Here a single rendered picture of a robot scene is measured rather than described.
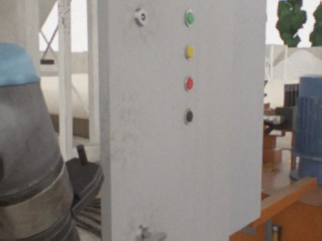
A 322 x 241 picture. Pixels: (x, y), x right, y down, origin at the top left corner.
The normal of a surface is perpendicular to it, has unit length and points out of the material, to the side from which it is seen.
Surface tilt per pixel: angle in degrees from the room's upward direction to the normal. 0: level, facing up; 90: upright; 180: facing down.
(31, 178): 104
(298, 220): 90
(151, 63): 90
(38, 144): 96
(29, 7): 90
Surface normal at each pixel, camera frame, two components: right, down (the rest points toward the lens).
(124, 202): 0.82, 0.07
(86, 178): -0.11, -0.86
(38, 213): 0.58, 0.36
